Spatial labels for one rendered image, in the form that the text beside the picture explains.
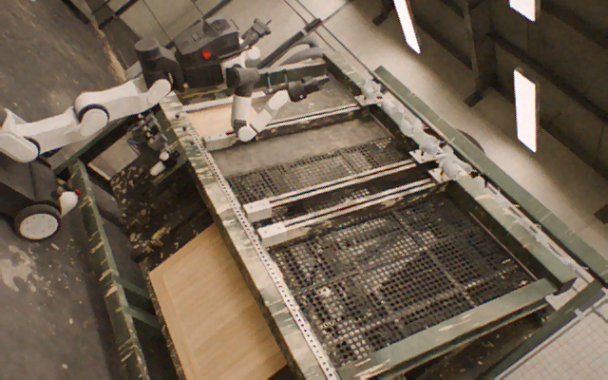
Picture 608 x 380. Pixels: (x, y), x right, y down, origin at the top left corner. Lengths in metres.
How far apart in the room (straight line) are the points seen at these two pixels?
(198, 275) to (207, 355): 0.42
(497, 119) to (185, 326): 6.51
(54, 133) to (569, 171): 6.64
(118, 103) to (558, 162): 6.40
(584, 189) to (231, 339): 6.09
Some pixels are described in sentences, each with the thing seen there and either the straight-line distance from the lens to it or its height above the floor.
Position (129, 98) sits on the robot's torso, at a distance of 2.75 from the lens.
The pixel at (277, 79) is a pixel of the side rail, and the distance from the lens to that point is 3.70.
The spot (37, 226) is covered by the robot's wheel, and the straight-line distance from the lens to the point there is 2.85.
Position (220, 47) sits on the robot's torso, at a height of 1.30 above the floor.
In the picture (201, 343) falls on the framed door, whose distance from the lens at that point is 2.65.
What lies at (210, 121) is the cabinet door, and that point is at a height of 0.99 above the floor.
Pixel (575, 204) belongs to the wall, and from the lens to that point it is 7.79.
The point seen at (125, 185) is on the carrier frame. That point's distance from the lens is 3.52.
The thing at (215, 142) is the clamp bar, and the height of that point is 0.96.
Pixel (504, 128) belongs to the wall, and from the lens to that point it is 8.32.
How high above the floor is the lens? 1.31
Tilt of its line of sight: 2 degrees down
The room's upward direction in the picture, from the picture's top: 52 degrees clockwise
